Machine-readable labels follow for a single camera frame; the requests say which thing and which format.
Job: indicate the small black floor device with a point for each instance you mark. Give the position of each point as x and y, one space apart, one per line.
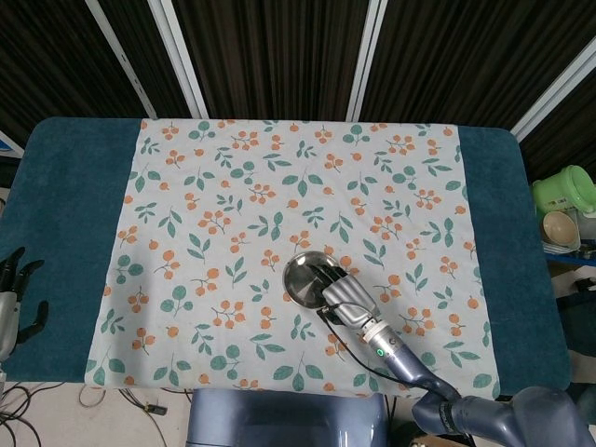
156 409

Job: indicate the beige bowl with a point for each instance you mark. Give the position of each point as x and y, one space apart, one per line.
559 228

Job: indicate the teal fabric table cover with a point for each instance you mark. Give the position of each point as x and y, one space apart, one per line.
70 209

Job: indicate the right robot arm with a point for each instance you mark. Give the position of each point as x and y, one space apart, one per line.
405 361

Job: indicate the thin white frame post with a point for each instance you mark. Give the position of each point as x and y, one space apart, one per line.
121 58

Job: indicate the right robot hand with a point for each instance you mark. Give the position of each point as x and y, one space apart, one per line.
347 298

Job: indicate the blue robot torso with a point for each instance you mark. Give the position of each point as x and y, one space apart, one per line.
279 419

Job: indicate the wide white frame post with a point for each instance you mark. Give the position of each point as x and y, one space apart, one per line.
180 58

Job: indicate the floral orange berry tablecloth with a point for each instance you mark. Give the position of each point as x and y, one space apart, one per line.
233 223

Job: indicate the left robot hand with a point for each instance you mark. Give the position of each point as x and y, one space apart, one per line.
8 321

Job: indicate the green plastic cup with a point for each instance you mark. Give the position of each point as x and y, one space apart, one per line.
568 191

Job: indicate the small round metal plate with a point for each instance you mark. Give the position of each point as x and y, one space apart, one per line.
300 279

